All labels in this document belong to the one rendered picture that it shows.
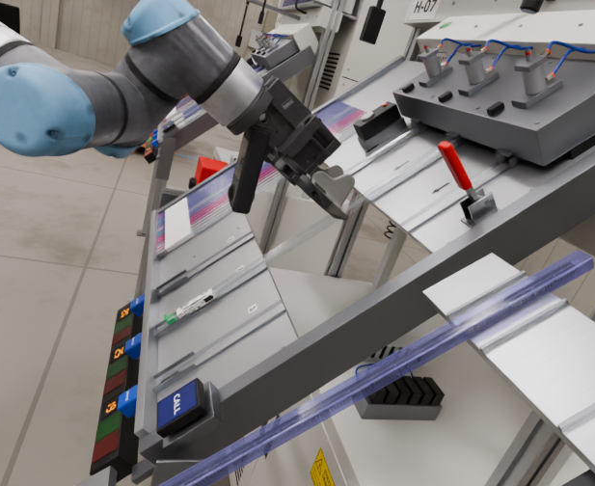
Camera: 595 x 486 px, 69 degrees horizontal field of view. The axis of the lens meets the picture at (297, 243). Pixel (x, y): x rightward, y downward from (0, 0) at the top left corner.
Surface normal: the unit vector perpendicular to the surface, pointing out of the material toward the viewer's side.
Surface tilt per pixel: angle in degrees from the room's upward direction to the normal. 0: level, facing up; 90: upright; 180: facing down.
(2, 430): 0
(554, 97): 47
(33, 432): 0
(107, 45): 90
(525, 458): 90
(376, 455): 0
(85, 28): 90
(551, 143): 90
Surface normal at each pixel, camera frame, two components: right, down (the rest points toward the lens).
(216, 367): -0.47, -0.73
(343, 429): 0.29, -0.89
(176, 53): 0.11, 0.56
